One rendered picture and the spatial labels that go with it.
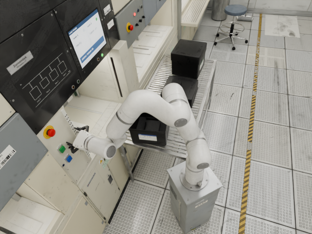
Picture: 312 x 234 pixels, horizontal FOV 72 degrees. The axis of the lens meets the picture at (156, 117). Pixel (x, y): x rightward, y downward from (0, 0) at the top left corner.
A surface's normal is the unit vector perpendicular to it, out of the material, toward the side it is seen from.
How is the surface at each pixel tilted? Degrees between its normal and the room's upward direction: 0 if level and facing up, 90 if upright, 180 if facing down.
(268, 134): 0
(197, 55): 0
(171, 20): 90
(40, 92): 90
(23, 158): 90
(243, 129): 0
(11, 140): 90
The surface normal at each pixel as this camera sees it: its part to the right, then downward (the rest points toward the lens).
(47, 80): 0.94, 0.20
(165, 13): -0.33, 0.72
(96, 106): -0.08, -0.66
